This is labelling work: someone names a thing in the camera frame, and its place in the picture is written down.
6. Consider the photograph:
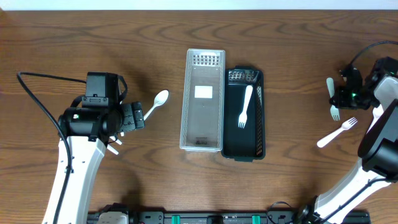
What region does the pale green plastic fork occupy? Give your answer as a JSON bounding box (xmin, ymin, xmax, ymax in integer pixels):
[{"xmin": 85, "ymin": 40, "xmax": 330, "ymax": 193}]
[{"xmin": 326, "ymin": 77, "xmax": 340, "ymax": 121}]

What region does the clear plastic basket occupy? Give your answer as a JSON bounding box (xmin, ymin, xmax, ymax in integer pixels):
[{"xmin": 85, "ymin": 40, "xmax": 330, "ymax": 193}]
[{"xmin": 180, "ymin": 49, "xmax": 225, "ymax": 152}]

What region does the white plastic spoon right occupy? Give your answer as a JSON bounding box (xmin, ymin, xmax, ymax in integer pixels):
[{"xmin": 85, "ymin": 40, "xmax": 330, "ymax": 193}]
[{"xmin": 367, "ymin": 104, "xmax": 384, "ymax": 133}]

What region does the black plastic basket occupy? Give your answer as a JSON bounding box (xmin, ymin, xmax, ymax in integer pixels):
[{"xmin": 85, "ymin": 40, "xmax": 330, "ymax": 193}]
[{"xmin": 221, "ymin": 65, "xmax": 266, "ymax": 162}]

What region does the white plastic spoon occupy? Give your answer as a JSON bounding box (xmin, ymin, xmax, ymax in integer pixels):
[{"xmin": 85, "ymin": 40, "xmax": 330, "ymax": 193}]
[
  {"xmin": 367, "ymin": 104, "xmax": 384, "ymax": 133},
  {"xmin": 136, "ymin": 90, "xmax": 169, "ymax": 129}
]

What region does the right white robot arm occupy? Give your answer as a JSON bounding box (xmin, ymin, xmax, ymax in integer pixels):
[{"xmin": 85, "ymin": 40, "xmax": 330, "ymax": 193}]
[{"xmin": 293, "ymin": 57, "xmax": 397, "ymax": 223}]

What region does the white plastic fork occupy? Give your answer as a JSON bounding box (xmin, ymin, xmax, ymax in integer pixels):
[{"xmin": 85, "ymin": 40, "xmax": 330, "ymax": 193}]
[
  {"xmin": 238, "ymin": 85, "xmax": 253, "ymax": 129},
  {"xmin": 317, "ymin": 117, "xmax": 358, "ymax": 147}
]

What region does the white plastic spoon left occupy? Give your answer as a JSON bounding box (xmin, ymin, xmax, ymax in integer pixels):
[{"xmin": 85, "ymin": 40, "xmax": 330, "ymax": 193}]
[{"xmin": 136, "ymin": 90, "xmax": 169, "ymax": 129}]

